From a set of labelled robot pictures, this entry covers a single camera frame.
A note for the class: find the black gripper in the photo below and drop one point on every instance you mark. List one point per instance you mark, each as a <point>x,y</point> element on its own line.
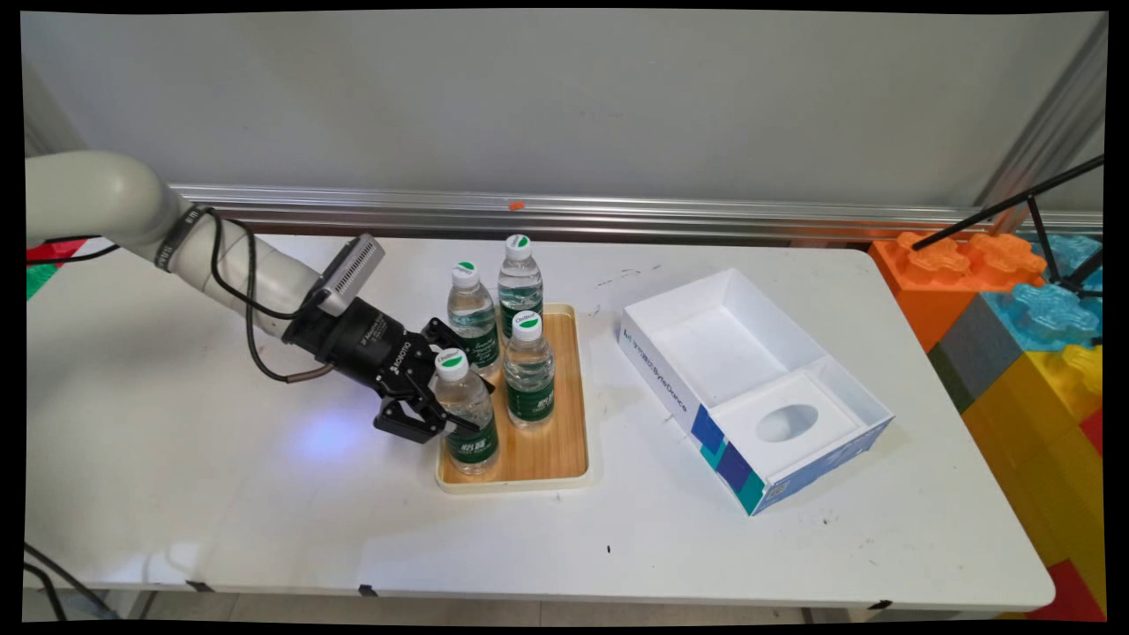
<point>366,344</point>

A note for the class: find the green label water bottle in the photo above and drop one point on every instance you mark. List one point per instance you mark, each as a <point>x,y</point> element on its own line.
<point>472,441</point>
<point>474,317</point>
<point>520,282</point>
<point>529,384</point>

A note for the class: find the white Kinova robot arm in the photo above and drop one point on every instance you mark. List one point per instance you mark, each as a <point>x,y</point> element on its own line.
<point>132,207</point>

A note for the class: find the wooden tray with cream rim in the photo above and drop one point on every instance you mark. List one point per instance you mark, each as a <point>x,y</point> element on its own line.
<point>547,441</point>

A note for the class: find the white cardboard box blue print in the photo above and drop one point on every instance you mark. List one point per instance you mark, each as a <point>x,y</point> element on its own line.
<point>750,388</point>

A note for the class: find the red giant building block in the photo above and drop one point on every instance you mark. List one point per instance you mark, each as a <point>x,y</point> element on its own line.
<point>1072,595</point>
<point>53,251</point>

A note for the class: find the green giant building block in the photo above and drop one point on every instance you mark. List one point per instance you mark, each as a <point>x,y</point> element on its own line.
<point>37,280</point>

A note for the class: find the orange giant building block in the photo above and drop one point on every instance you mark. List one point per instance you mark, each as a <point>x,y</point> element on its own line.
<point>935,282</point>

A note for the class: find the grey giant building block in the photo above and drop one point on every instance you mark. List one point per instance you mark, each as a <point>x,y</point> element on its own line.
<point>975,353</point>

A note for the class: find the black tripod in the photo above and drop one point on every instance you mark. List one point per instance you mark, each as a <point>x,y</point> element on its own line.
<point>997,209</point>

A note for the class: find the yellow giant building block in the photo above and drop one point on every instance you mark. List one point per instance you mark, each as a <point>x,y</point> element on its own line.
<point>1041,459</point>

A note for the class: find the blue giant building block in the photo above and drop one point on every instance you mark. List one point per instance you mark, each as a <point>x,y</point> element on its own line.
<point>1045,313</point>

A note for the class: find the wrist camera with black bracket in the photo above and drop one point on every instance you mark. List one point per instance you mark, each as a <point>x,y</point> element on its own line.
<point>348,273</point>

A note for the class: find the aluminium rail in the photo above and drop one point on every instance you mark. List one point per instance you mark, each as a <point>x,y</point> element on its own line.
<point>661,214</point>

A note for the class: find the aluminium frame post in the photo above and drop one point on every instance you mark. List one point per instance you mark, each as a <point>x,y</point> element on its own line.
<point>1050,123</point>

